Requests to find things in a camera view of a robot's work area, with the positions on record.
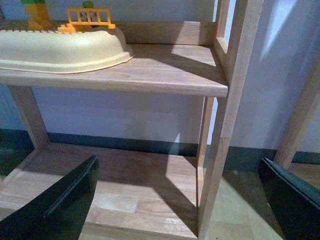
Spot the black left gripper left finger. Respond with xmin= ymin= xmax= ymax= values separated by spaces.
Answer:
xmin=0 ymin=155 xmax=100 ymax=240

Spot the beige toy base plate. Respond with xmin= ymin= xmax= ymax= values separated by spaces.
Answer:
xmin=0 ymin=27 xmax=134 ymax=74

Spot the small green toy figure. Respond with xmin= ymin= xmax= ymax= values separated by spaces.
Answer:
xmin=82 ymin=0 xmax=95 ymax=8

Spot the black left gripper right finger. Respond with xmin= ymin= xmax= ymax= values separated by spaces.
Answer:
xmin=258 ymin=157 xmax=320 ymax=240

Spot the orange toy fence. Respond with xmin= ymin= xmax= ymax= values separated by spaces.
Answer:
xmin=57 ymin=7 xmax=116 ymax=34

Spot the wooden shelf unit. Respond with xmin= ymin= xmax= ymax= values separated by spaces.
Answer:
xmin=0 ymin=0 xmax=263 ymax=240

